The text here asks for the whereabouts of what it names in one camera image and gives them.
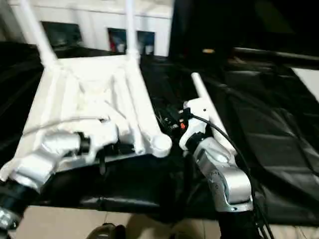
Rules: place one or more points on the grey window curtain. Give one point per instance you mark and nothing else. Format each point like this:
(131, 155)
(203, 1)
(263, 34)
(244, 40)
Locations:
(5, 25)

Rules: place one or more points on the black cabinet with gold label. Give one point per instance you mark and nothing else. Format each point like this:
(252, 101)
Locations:
(249, 20)

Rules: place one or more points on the red bottle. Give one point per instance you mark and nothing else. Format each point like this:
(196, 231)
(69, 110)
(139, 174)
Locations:
(113, 42)

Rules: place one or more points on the dark robot left foot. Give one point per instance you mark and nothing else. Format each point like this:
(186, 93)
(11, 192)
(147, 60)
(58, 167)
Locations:
(104, 232)

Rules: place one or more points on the white display cabinet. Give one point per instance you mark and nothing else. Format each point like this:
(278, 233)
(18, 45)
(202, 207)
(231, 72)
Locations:
(94, 15)

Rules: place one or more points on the small white cup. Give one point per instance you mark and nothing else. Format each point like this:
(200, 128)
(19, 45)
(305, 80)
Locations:
(121, 47)
(149, 48)

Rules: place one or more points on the black work mat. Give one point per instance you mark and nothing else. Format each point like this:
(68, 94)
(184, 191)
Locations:
(261, 124)

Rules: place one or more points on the white flat board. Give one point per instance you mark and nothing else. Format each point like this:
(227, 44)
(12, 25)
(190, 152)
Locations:
(309, 82)

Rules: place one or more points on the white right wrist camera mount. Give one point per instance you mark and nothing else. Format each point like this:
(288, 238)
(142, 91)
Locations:
(197, 112)

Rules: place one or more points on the white plastic table top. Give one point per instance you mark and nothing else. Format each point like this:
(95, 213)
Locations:
(62, 87)

